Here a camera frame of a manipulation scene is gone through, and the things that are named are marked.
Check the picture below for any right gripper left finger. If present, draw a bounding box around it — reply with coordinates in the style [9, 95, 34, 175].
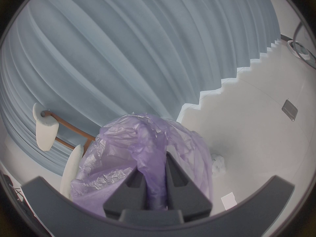
[102, 168, 149, 218]

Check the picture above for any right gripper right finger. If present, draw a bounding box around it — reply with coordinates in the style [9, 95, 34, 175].
[165, 152, 213, 218]

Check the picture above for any purple plastic bag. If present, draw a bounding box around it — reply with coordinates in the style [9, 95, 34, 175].
[70, 113, 214, 218]

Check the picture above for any crumpled white paper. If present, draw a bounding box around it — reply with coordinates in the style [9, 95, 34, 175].
[212, 155, 226, 176]

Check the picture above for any white cushioned wooden chair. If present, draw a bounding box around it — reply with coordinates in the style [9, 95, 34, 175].
[32, 103, 97, 199]

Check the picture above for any pale blue curtain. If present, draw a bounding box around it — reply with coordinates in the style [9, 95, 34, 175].
[0, 0, 282, 177]

